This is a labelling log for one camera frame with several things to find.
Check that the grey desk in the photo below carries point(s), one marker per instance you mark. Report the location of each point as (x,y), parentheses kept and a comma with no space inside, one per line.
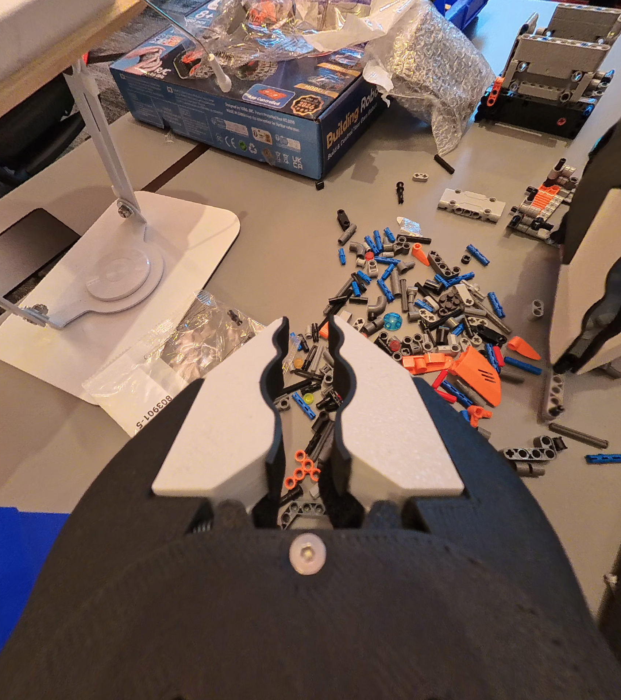
(266,229)

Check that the pile of brick parts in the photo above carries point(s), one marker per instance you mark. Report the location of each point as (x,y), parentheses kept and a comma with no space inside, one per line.
(425,306)

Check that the dark blue toy set box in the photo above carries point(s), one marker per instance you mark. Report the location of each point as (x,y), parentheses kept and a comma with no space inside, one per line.
(223,120)

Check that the grey flat motor brick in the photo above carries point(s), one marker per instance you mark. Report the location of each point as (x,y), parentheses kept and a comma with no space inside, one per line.
(472,205)

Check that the white book stand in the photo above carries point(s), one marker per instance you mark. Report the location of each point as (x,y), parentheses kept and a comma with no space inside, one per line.
(179,240)

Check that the grey axle connector brick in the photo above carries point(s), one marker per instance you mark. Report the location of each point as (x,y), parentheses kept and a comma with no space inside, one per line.
(611,372)

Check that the bubble wrap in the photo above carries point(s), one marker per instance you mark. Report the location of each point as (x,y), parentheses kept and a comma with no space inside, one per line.
(436,71)

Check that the clear plastic scrap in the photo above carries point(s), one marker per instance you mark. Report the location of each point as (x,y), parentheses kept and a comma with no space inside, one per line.
(410,225)

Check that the black brick axle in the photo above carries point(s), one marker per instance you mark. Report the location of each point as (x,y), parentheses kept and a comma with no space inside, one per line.
(443,164)

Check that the small grey two-hole connector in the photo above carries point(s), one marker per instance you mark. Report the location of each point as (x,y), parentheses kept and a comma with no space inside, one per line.
(537,309)

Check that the dark grey bent holed beam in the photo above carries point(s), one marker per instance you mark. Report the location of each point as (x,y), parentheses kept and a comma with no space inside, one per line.
(529,453)

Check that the orange grey toy brick assembly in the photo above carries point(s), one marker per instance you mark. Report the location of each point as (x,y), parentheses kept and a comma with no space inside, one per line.
(543,202)

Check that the small bag of brick parts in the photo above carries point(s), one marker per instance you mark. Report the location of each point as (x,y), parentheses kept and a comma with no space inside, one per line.
(124,383)

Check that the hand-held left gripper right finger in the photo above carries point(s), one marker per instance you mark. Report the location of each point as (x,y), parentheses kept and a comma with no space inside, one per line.
(398,437)

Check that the black brick pin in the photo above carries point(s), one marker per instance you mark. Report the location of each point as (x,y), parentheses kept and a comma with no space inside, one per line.
(399,191)

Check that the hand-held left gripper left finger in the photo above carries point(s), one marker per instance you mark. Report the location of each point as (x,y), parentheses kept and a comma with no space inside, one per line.
(212,437)

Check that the grey motorised brick model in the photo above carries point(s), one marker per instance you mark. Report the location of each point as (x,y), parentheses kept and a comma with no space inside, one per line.
(557,71)

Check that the grey brick arm with pins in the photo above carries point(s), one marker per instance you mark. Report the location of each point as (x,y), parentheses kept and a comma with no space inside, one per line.
(554,394)

